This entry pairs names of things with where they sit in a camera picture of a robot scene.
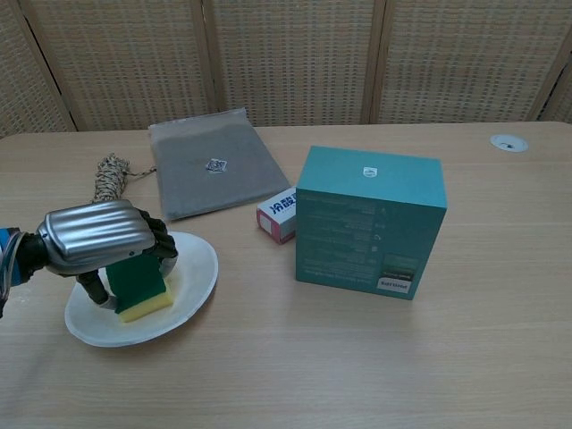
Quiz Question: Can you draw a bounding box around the teal cardboard box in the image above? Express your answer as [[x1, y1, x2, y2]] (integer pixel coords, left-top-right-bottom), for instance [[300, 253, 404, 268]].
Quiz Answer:
[[293, 145, 450, 301]]

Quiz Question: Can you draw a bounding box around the braided rope bundle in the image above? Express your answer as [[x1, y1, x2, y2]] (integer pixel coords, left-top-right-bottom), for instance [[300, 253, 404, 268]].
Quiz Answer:
[[91, 153, 157, 206]]

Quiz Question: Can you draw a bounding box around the green yellow sponge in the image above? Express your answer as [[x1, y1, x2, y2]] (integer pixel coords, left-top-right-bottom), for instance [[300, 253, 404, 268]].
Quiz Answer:
[[105, 257, 174, 324]]

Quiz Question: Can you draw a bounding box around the woven bamboo folding screen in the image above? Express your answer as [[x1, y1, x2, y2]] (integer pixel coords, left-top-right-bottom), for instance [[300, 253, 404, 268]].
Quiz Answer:
[[0, 0, 572, 139]]

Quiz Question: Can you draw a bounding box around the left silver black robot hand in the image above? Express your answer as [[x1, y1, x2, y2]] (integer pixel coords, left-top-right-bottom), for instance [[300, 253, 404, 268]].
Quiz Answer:
[[34, 199, 180, 316]]

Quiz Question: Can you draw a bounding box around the white pink toothpaste box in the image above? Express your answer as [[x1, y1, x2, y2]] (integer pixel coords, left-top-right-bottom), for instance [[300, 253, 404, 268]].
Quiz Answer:
[[256, 186, 299, 246]]

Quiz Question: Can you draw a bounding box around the grey cloth in plastic bag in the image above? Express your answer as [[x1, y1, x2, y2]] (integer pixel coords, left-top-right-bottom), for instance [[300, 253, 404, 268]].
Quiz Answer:
[[147, 108, 291, 223]]

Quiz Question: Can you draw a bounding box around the grey table cable grommet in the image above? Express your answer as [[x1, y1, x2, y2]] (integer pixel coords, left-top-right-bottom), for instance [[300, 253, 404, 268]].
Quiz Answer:
[[489, 133, 529, 153]]

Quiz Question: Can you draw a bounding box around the white round plate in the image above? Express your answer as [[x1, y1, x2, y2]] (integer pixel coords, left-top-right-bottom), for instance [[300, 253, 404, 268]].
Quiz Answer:
[[64, 231, 220, 348]]

